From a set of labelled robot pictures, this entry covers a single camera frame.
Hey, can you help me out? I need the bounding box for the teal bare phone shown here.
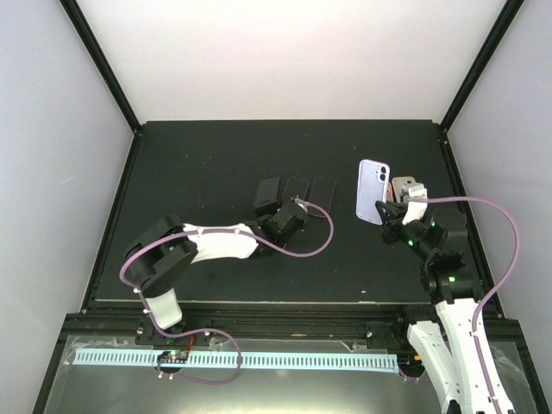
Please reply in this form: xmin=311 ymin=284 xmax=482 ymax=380
xmin=282 ymin=177 xmax=310 ymax=204

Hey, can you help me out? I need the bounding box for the magenta bare phone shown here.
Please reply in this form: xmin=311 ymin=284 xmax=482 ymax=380
xmin=307 ymin=177 xmax=336 ymax=218

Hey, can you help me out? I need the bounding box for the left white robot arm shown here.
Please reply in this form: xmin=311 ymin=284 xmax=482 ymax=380
xmin=123 ymin=199 xmax=308 ymax=344

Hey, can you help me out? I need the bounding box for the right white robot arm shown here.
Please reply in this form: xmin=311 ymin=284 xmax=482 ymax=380
xmin=375 ymin=199 xmax=516 ymax=413

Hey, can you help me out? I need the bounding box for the black table mat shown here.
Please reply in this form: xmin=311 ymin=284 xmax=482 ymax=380
xmin=93 ymin=120 xmax=459 ymax=308

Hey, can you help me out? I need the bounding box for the right small circuit board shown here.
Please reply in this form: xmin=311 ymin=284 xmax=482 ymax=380
xmin=403 ymin=354 xmax=422 ymax=365

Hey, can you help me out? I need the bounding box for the small circuit board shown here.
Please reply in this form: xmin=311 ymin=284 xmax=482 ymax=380
xmin=403 ymin=354 xmax=422 ymax=365
xmin=157 ymin=350 xmax=189 ymax=364

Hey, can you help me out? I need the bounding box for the left small circuit board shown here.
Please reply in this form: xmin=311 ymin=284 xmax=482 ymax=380
xmin=157 ymin=350 xmax=189 ymax=364

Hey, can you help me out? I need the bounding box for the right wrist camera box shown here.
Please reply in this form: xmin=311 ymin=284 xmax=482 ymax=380
xmin=400 ymin=183 xmax=428 ymax=225

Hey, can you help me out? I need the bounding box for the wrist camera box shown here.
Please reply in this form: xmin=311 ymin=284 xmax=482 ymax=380
xmin=400 ymin=183 xmax=428 ymax=225
xmin=293 ymin=197 xmax=309 ymax=212

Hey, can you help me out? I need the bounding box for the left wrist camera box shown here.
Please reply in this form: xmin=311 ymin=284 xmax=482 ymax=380
xmin=293 ymin=197 xmax=309 ymax=212

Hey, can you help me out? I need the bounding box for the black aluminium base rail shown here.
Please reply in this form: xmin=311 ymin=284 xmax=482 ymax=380
xmin=64 ymin=301 xmax=518 ymax=346

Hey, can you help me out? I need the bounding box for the light blue slotted cable duct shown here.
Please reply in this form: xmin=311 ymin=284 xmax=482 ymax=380
xmin=72 ymin=348 xmax=399 ymax=374

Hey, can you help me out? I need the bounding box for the right black frame post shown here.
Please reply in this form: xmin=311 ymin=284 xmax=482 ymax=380
xmin=440 ymin=0 xmax=524 ymax=133

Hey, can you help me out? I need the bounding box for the black frame post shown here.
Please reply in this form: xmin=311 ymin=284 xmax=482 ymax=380
xmin=60 ymin=0 xmax=141 ymax=133
xmin=440 ymin=0 xmax=524 ymax=133

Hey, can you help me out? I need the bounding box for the left black frame post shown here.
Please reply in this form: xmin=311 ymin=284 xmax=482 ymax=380
xmin=60 ymin=0 xmax=141 ymax=133

